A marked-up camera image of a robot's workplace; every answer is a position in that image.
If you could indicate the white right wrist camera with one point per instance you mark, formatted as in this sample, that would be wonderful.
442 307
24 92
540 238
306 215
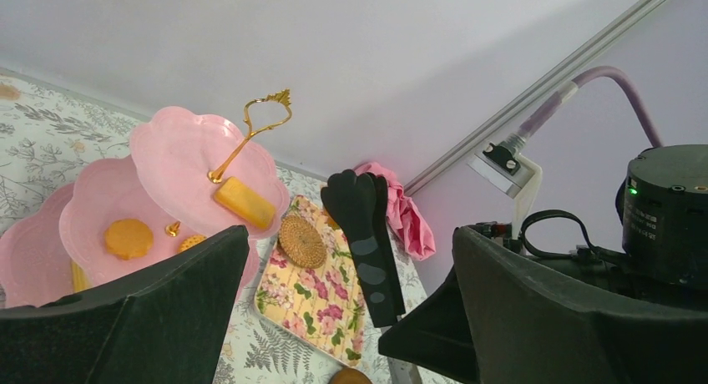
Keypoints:
513 174

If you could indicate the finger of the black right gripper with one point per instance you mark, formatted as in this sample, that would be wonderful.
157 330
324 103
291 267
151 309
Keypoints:
436 335

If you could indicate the small orange cookie toy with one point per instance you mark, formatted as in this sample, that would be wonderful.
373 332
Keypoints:
190 242

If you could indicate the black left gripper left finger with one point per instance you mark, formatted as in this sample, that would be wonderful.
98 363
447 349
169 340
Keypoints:
165 323

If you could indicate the round woven brown coaster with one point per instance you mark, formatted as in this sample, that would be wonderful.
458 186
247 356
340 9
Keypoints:
301 242

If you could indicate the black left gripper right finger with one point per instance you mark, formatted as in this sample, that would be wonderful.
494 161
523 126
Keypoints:
532 324

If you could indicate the crumpled pink cloth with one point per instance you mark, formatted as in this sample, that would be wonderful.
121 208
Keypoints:
403 215

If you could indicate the floral rectangular serving tray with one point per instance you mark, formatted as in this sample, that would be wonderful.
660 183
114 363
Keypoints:
321 306

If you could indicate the yellow cake piece toy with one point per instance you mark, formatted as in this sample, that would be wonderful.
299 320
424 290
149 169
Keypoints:
79 279

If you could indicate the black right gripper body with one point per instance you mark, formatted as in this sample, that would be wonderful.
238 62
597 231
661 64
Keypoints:
592 264

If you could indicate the round orange cookie toy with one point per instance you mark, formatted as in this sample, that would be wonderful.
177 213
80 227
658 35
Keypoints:
128 239

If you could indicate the brown saucer right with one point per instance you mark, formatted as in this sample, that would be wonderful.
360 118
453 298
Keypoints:
349 376

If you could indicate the pink three-tier cake stand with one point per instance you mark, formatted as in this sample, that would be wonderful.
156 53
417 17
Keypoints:
164 182

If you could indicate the yellow rectangular biscuit toy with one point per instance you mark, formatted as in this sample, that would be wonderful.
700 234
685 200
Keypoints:
244 202

